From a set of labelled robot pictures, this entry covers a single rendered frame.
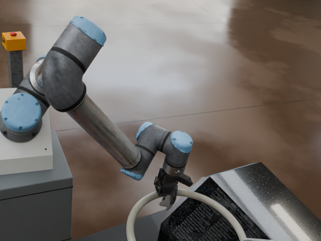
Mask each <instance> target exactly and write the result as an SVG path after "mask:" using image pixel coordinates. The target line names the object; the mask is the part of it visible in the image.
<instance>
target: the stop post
mask: <svg viewBox="0 0 321 241"><path fill-rule="evenodd" d="M10 33H11V32H8V33H2V38H3V37H4V40H5V42H2V44H3V45H4V47H5V49H6V50H7V59H8V73H9V87H10V88H18V86H19V85H20V83H21V82H22V81H23V58H22V51H23V50H26V38H25V37H24V36H23V34H22V33H21V32H16V33H17V35H11V34H10Z"/></svg>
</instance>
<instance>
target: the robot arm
mask: <svg viewBox="0 0 321 241"><path fill-rule="evenodd" d="M106 40H107V37H106V35H105V33H104V32H103V30H102V29H101V28H100V27H99V26H97V25H96V24H95V23H94V22H92V21H91V20H89V19H88V18H85V17H83V16H79V15H77V16H75V17H74V18H73V19H72V20H70V22H69V24H68V25H67V27H66V28H65V29H64V31H63V32H62V34H61V35H60V36H59V38H58V39H57V41H56V42H55V43H54V45H53V46H52V48H51V49H50V51H49V52H48V53H47V55H42V56H41V57H40V58H39V59H37V61H36V63H35V64H34V65H33V66H32V68H31V69H30V71H29V73H28V74H27V75H26V77H25V78H24V79H23V81H22V82H21V83H20V85H19V86H18V88H17V89H16V90H15V92H14V93H13V95H12V96H10V97H9V98H8V99H6V101H5V102H4V104H3V106H2V109H1V111H0V132H1V133H2V135H3V136H4V137H5V138H7V139H8V140H10V141H13V142H27V141H30V140H31V139H33V138H34V137H35V136H36V135H37V134H38V133H39V131H40V129H41V127H42V117H43V115H44V114H45V112H46V111H47V110H48V108H49V107H50V105H51V106H52V107H53V108H54V109H55V110H57V111H58V112H66V113H67V114H68V115H69V116H70V117H71V118H72V119H73V120H75V121H76V122H77V123H78V124H79V125H80V126H81V127H82V128H83V129H84V130H85V131H86V132H87V133H88V134H89V135H90V136H91V137H92V138H93V139H95V140H96V141H97V142H98V143H99V144H100V145H101V146H102V147H103V148H104V149H105V150H106V151H107V152H108V153H109V154H110V155H111V156H112V157H114V158H115V159H116V160H117V161H118V162H119V163H120V165H121V166H122V167H121V170H120V171H121V172H122V173H123V174H125V175H127V176H129V177H131V178H133V179H135V180H138V181H140V180H141V179H142V178H143V176H144V175H145V173H146V171H147V169H148V167H149V165H150V163H151V161H152V160H153V158H154V156H155V154H156V153H157V151H160V152H162V153H164V154H166V156H165V160H164V163H163V168H160V170H159V174H158V175H156V177H155V181H154V185H155V189H156V192H157V193H158V196H164V197H162V201H161V202H160V206H163V207H166V211H167V210H169V209H170V208H171V207H172V205H173V204H174V202H175V200H176V196H177V190H178V185H177V184H178V182H180V183H182V184H184V185H186V186H188V187H190V186H192V185H193V182H192V180H191V178H190V177H189V176H187V175H185V174H183V172H184V170H185V167H186V164H187V161H188V158H189V155H190V152H191V150H192V145H193V140H192V138H191V137H190V135H188V134H187V133H185V132H182V131H175V132H171V131H168V130H166V129H164V128H162V127H160V126H158V125H156V124H154V123H151V122H145V123H144V124H142V126H141V127H140V128H139V131H138V132H137V134H136V140H137V142H136V144H135V145H133V144H132V142H131V141H130V140H129V139H128V138H127V137H126V136H125V135H124V134H123V133H122V131H121V130H120V129H119V128H118V127H117V126H116V125H115V124H114V123H113V121H112V120H111V119H110V118H109V117H108V116H107V115H106V114H105V113H104V112H103V110H102V109H101V108H100V107H99V106H98V105H97V104H96V103H95V102H94V101H93V100H92V99H91V98H90V97H89V95H88V94H87V93H86V85H85V83H84V82H83V81H82V78H83V75H84V73H85V72H86V70H87V69H88V68H89V66H90V65H91V63H92V62H93V60H94V58H95V57H96V55H97V54H98V52H99V51H100V49H101V48H102V47H103V46H104V43H105V42H106ZM156 179H157V180H156ZM170 194H171V195H170Z"/></svg>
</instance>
